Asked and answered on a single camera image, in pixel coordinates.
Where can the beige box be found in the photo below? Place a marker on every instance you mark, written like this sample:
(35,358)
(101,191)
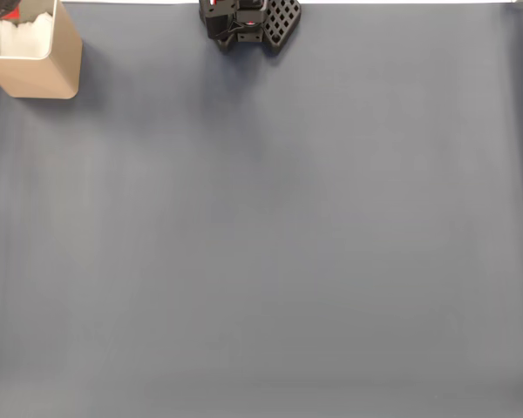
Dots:
(39,78)

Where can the white padding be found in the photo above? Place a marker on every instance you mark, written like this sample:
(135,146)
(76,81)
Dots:
(24,39)

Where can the grey mat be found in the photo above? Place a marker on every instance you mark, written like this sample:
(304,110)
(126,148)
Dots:
(261,261)

